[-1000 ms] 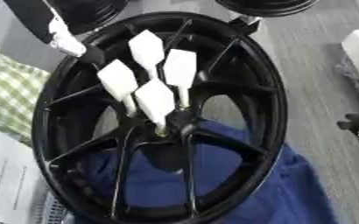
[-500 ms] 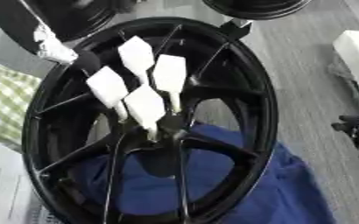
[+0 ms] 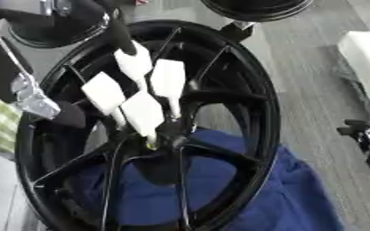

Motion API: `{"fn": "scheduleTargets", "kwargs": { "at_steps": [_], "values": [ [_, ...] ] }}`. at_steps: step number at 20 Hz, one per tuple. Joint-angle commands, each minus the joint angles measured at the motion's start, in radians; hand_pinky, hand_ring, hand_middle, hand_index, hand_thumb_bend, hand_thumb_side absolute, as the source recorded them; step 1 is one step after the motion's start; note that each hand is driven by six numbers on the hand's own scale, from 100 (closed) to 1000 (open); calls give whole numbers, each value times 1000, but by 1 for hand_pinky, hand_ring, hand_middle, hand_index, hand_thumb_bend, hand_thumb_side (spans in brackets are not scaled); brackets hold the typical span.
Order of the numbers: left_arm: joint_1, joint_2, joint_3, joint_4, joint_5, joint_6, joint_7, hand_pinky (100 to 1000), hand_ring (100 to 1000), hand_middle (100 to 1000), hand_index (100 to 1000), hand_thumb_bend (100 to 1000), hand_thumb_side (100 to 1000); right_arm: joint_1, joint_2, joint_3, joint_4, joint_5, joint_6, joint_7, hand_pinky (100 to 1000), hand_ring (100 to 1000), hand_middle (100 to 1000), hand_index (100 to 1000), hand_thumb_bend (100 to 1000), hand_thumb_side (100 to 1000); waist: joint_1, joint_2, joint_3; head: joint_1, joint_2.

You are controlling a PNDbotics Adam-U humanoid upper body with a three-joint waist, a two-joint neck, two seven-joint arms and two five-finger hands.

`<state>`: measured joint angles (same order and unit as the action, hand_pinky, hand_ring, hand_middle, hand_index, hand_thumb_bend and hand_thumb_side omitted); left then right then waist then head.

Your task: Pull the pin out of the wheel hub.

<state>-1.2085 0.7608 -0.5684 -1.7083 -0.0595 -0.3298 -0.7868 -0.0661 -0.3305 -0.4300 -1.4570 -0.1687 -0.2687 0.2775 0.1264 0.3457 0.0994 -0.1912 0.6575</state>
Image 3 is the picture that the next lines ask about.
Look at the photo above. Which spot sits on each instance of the black round tyre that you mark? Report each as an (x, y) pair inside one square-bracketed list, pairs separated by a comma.
[(256, 12)]

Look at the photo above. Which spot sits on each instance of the white block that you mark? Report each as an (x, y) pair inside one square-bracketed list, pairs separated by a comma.
[(367, 60)]

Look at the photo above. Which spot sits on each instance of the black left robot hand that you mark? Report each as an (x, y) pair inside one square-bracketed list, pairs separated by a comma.
[(4, 66)]

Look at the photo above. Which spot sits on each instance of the black round rim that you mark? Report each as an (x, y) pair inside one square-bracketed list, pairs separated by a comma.
[(51, 42)]

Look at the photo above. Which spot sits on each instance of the black wheel stand bracket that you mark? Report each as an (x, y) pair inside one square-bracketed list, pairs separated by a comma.
[(235, 32)]

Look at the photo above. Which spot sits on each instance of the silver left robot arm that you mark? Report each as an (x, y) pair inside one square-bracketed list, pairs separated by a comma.
[(14, 4)]

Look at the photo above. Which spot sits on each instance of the black spoked wheel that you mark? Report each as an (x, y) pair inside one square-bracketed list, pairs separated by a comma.
[(267, 120)]

